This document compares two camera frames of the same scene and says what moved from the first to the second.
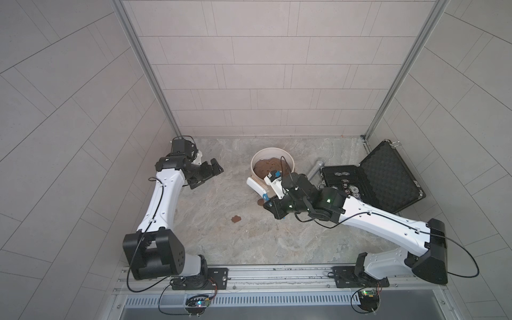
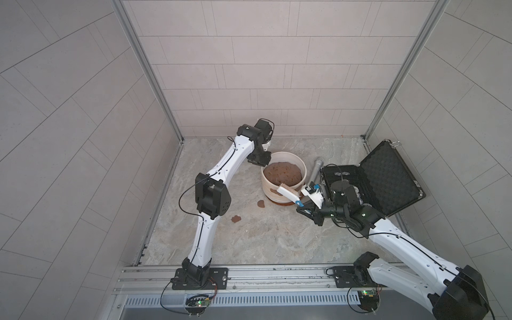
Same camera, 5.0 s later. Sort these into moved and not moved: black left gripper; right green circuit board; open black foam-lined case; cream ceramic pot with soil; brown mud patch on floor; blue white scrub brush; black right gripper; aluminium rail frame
Moved: cream ceramic pot with soil; black left gripper; black right gripper; blue white scrub brush
Not moved: brown mud patch on floor; aluminium rail frame; open black foam-lined case; right green circuit board
